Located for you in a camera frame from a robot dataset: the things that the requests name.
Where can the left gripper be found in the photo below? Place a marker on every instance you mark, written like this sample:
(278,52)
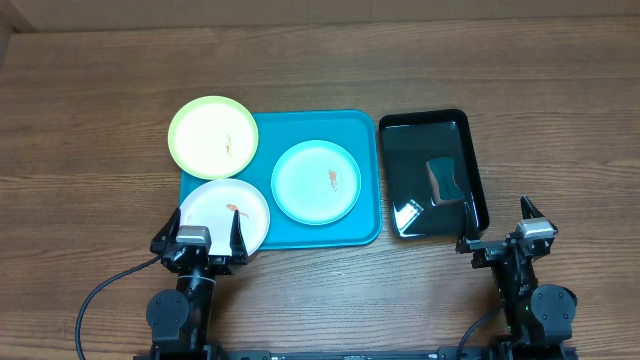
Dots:
(222,265)

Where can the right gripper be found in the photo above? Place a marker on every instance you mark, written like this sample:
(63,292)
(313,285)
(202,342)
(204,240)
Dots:
(491,250)

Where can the green scrub sponge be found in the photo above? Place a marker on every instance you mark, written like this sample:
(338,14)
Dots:
(441,172)

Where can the yellow-green plate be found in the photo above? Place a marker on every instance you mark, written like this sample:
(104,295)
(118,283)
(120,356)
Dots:
(213,137)

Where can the light blue plate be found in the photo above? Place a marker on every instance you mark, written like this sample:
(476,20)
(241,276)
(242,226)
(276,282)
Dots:
(316,182)

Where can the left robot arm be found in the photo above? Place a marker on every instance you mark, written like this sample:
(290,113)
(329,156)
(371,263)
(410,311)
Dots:
(179,318)

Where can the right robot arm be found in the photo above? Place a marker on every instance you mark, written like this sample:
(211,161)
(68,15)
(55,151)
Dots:
(539,317)

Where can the black water tray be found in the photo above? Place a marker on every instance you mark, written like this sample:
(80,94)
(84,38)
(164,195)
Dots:
(408,141)

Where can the teal plastic tray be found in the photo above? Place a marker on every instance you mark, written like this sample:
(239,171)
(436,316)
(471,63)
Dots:
(351,129)

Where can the white plate with stain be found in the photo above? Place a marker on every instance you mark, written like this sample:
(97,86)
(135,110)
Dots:
(213,205)

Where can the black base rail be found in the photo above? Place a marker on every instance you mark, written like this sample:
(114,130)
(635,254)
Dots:
(442,353)

